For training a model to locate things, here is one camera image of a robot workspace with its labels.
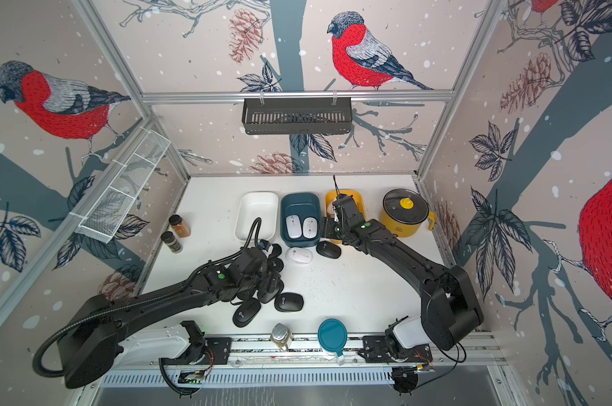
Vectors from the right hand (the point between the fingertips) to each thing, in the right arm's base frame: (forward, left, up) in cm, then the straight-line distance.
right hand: (327, 223), depth 87 cm
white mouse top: (-6, +10, -12) cm, 17 cm away
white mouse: (+6, +13, -12) cm, 19 cm away
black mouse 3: (-23, +12, -12) cm, 29 cm away
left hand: (-15, +17, -7) cm, 24 cm away
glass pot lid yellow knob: (+9, -29, -1) cm, 30 cm away
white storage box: (+17, +33, -13) cm, 39 cm away
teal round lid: (-34, -2, -7) cm, 35 cm away
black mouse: (-22, +21, -13) cm, 32 cm away
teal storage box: (+19, +11, -14) cm, 26 cm away
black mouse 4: (-3, -1, -13) cm, 13 cm away
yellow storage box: (+19, -1, -10) cm, 22 cm away
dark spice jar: (-5, +57, -4) cm, 57 cm away
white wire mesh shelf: (-7, +72, +9) cm, 73 cm away
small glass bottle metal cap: (-35, +12, -3) cm, 37 cm away
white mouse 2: (+6, +7, -12) cm, 15 cm away
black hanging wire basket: (+45, +14, +15) cm, 50 cm away
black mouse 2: (-27, +26, -12) cm, 39 cm away
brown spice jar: (+1, +57, -6) cm, 57 cm away
